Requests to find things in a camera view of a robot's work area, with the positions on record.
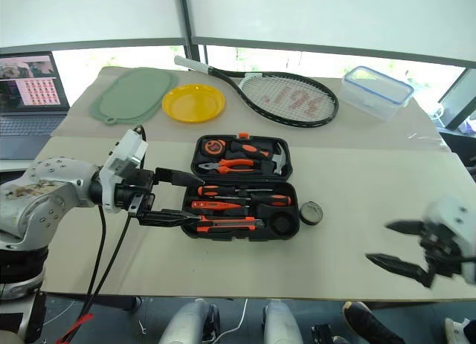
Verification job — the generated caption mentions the silver robot leg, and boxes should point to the silver robot leg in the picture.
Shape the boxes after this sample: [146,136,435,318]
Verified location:
[263,299,304,344]
[159,300,210,344]

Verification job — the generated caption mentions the dark shaft orange black screwdriver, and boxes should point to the dark shaft orange black screwdriver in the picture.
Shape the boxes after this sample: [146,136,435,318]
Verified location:
[213,193,292,208]

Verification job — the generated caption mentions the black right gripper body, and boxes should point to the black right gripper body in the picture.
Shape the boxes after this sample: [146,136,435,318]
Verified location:
[418,224,464,289]

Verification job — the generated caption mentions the white shoe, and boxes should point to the white shoe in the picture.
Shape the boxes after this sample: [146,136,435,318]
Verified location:
[444,317,476,344]

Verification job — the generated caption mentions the clear container with blue lid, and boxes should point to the clear container with blue lid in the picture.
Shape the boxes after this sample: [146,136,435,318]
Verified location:
[341,65,415,123]

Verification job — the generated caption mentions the black tennis racket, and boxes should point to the black tennis racket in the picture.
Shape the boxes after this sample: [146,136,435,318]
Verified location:
[173,55,340,129]

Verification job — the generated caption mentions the white floor cable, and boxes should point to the white floor cable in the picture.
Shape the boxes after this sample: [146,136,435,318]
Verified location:
[218,299,249,340]

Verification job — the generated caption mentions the silver shaft orange black screwdriver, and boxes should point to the silver shaft orange black screwdriver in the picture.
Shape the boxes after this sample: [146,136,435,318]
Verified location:
[196,185,274,198]

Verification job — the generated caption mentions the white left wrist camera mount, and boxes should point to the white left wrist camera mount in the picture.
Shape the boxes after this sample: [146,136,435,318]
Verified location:
[99,129,149,215]

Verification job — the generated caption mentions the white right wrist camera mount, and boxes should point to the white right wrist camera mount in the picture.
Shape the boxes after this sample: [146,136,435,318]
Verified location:
[423,196,476,285]

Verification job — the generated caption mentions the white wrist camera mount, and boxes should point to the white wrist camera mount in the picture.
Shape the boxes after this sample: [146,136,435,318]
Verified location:
[99,129,149,215]
[423,196,476,285]

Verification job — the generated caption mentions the orange handled pliers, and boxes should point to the orange handled pliers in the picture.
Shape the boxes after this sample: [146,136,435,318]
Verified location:
[197,158,262,173]

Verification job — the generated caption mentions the dark monitor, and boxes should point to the dark monitor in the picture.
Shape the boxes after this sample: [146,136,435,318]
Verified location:
[438,67,476,130]

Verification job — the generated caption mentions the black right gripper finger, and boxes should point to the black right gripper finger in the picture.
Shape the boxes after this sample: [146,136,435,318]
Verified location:
[385,219,425,237]
[366,253,429,282]

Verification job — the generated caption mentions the black orange utility knife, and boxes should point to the black orange utility knife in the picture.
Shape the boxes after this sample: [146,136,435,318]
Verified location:
[196,216,266,234]

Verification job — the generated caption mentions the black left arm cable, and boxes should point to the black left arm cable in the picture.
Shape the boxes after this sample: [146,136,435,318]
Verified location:
[55,123,147,344]
[55,204,107,344]

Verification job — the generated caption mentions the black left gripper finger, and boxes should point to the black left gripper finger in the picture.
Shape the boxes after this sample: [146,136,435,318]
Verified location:
[155,167,205,187]
[139,209,202,228]

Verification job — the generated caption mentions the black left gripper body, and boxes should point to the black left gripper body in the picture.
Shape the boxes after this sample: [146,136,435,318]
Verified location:
[115,168,158,226]

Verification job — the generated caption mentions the yellow plastic plate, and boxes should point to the yellow plastic plate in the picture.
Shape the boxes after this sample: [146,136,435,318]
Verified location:
[161,83,227,124]

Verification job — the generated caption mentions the black electrical tape roll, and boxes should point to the black electrical tape roll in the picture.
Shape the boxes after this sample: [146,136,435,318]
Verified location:
[299,201,324,227]

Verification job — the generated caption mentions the black orange tape measure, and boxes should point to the black orange tape measure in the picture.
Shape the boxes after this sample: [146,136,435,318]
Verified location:
[203,139,226,157]

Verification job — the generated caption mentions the black floor device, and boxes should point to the black floor device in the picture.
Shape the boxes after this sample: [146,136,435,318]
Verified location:
[311,323,338,344]

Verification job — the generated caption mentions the black shoe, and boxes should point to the black shoe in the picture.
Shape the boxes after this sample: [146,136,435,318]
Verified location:
[342,301,407,344]

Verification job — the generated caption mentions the black tool case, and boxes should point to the black tool case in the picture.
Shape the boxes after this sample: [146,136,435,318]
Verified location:
[180,133,301,243]

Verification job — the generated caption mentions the green silicone mat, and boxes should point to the green silicone mat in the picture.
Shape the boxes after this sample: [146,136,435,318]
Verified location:
[88,67,180,126]

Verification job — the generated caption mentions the dark window frame post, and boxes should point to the dark window frame post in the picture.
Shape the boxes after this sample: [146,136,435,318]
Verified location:
[176,0,202,62]

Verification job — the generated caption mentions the orange test pen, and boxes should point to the orange test pen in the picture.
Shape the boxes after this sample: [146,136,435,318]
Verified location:
[190,200,247,212]

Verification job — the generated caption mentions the black open laptop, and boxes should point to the black open laptop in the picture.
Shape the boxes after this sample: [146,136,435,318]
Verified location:
[0,51,71,161]

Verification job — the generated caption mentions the claw hammer with orange grip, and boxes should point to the claw hammer with orange grip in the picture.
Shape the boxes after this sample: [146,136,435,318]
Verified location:
[230,139,292,176]

